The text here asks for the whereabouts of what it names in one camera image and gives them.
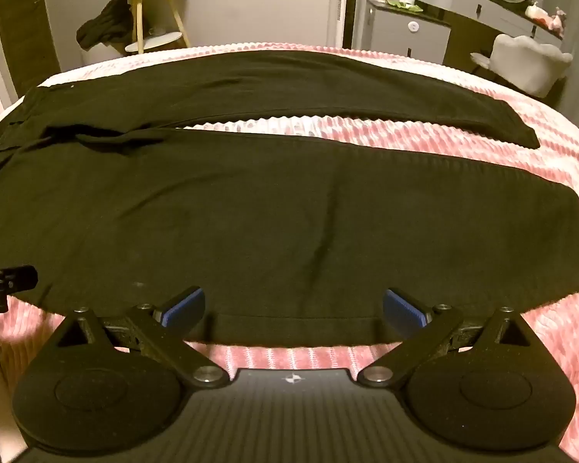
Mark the white tall appliance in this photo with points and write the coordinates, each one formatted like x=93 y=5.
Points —
x=347 y=0

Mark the pink plush toy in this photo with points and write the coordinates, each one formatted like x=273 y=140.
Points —
x=558 y=20

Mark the black pants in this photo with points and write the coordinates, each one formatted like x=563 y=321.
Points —
x=270 y=226

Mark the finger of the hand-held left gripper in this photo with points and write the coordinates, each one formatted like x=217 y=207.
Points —
x=14 y=277

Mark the green leaf tray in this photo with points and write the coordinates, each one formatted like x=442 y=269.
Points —
x=407 y=7

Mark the yellow round side table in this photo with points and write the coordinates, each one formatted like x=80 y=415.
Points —
x=140 y=14

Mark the grey cabinet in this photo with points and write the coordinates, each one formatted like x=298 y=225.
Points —
x=405 y=38

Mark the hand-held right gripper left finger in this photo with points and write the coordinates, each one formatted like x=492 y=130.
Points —
x=186 y=306

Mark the white red plush toy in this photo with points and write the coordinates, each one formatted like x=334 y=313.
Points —
x=535 y=11

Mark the pink ribbed blanket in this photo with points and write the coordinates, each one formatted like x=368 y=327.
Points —
x=535 y=154

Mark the grey vanity desk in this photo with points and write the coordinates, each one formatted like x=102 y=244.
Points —
x=492 y=17

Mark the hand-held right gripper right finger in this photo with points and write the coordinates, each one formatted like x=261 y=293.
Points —
x=404 y=306

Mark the white shell chair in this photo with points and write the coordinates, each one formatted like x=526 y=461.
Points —
x=526 y=60

